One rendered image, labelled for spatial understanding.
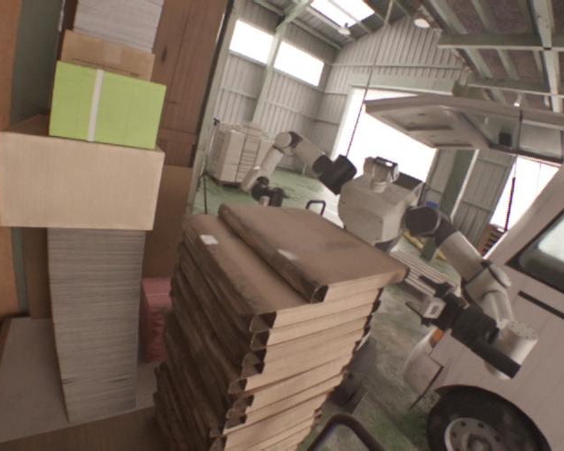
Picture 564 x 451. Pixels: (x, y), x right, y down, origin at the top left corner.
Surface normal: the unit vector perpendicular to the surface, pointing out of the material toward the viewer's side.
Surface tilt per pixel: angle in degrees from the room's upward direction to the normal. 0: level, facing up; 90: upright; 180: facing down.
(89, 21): 90
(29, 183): 89
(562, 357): 90
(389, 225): 105
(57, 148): 89
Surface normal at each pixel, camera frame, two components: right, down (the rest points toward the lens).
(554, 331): -0.79, -0.04
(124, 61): 0.56, 0.37
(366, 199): -0.55, -0.28
